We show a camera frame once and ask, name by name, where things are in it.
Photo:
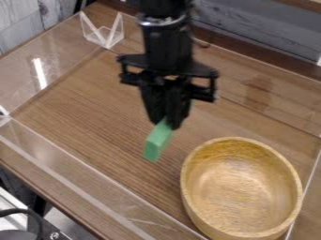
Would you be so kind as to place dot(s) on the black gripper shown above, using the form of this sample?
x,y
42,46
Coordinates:
x,y
168,57

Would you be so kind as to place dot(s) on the green rectangular block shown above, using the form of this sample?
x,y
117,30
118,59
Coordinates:
x,y
157,141

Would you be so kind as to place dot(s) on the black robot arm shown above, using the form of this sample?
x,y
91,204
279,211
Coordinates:
x,y
170,78

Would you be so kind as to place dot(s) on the brown wooden bowl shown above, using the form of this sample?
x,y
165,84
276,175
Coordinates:
x,y
241,190

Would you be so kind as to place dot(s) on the clear acrylic corner bracket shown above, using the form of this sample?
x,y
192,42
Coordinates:
x,y
103,36

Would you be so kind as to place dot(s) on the clear acrylic enclosure wall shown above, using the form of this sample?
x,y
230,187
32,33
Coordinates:
x,y
78,154

